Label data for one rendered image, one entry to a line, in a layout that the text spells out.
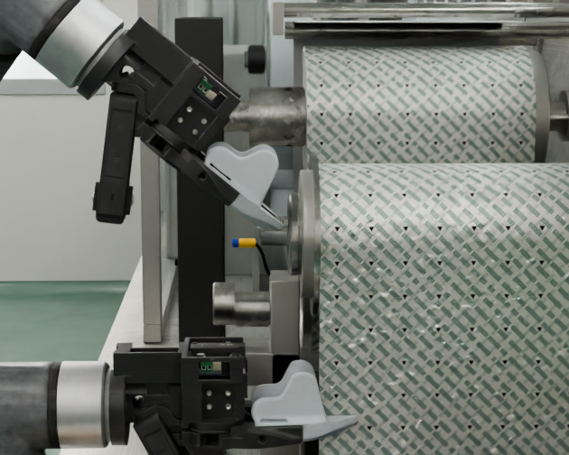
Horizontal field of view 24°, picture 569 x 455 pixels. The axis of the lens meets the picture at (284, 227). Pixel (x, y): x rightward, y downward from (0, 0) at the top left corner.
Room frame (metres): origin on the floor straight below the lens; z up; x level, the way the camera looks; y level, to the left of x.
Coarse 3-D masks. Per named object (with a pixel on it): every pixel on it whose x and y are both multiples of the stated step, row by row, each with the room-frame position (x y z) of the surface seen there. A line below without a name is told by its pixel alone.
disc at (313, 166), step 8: (312, 152) 1.17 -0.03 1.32; (312, 160) 1.15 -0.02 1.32; (312, 168) 1.13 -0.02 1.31; (312, 176) 1.13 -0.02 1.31; (312, 184) 1.13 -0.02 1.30; (320, 200) 1.11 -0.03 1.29; (320, 208) 1.10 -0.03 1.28; (320, 216) 1.10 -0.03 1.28; (320, 224) 1.10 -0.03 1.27; (320, 232) 1.10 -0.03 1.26; (320, 240) 1.10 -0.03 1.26; (320, 248) 1.09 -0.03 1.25; (320, 256) 1.10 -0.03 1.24; (320, 264) 1.10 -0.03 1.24; (320, 272) 1.10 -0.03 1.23; (320, 280) 1.10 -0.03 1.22; (312, 288) 1.12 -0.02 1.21; (312, 296) 1.12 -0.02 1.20; (312, 304) 1.12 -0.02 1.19; (312, 312) 1.14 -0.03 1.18
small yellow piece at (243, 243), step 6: (234, 240) 1.22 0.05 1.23; (240, 240) 1.22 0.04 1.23; (246, 240) 1.22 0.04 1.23; (252, 240) 1.22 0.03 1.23; (234, 246) 1.22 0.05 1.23; (240, 246) 1.22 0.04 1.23; (246, 246) 1.22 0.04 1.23; (252, 246) 1.22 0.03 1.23; (258, 246) 1.22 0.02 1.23; (264, 258) 1.22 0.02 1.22; (264, 264) 1.21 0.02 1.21
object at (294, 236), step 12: (288, 204) 1.17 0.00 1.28; (300, 204) 1.15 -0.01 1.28; (288, 216) 1.17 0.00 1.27; (300, 216) 1.14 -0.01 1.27; (300, 228) 1.13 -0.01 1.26; (288, 240) 1.16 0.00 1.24; (300, 240) 1.13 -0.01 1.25; (288, 252) 1.16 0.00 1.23; (300, 252) 1.13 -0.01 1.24; (288, 264) 1.16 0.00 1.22; (300, 264) 1.14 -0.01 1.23
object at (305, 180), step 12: (300, 180) 1.17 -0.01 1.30; (300, 192) 1.18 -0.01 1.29; (312, 192) 1.13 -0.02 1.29; (312, 204) 1.12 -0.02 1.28; (312, 216) 1.12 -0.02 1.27; (312, 228) 1.11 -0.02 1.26; (312, 240) 1.11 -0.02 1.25; (312, 252) 1.11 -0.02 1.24; (312, 264) 1.11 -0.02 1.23; (300, 276) 1.17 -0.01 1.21; (312, 276) 1.12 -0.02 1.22; (300, 288) 1.17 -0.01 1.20
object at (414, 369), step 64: (320, 320) 1.10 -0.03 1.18; (384, 320) 1.11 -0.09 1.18; (448, 320) 1.11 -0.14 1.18; (512, 320) 1.11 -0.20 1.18; (320, 384) 1.10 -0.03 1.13; (384, 384) 1.11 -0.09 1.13; (448, 384) 1.11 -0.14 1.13; (512, 384) 1.11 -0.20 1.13; (320, 448) 1.10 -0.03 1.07; (384, 448) 1.11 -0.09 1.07; (448, 448) 1.11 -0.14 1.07; (512, 448) 1.11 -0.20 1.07
